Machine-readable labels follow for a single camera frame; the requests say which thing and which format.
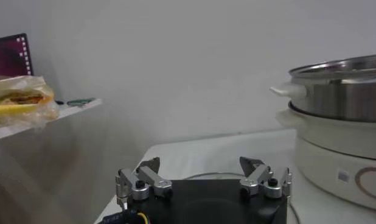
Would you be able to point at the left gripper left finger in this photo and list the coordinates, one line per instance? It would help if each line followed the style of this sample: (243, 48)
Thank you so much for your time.
(151, 179)

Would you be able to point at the yellow plastic food bag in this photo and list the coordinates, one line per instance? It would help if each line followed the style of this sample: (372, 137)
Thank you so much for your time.
(20, 100)

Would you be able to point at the perforated steel steamer basket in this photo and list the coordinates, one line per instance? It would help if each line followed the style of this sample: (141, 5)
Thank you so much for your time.
(343, 97)

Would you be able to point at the white electric cooker base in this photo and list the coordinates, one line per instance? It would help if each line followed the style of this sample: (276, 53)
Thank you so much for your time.
(328, 152)

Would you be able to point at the white side table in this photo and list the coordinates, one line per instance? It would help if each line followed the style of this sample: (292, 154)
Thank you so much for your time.
(72, 110)

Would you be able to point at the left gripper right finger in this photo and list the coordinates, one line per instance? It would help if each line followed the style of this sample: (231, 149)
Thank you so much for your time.
(258, 178)

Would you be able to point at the round glass pot lid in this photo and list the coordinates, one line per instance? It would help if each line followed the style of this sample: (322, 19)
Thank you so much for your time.
(212, 176)

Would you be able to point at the small black device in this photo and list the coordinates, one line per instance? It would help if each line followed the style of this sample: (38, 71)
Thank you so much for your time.
(58, 102)

